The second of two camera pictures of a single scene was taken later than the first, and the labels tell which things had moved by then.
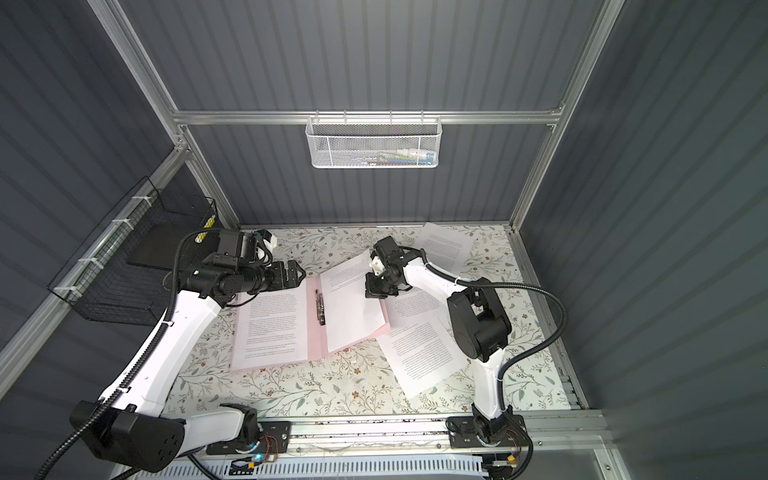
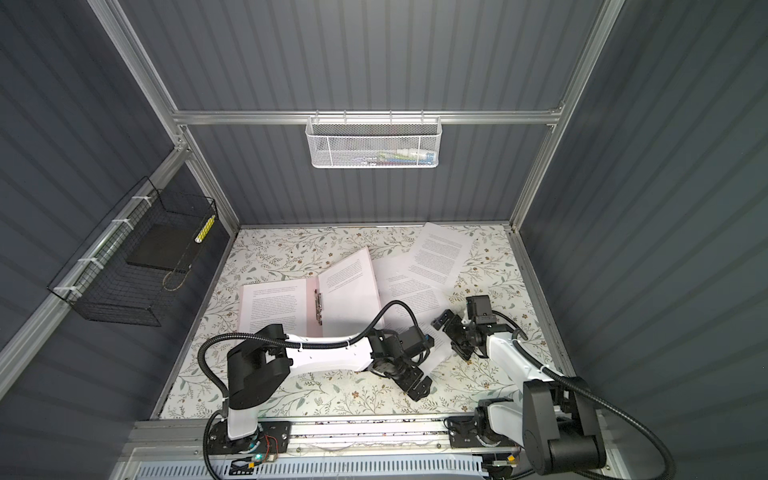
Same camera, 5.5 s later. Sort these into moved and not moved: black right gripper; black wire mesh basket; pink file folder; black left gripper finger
Moved: black right gripper; black left gripper finger
Not moved: black wire mesh basket; pink file folder
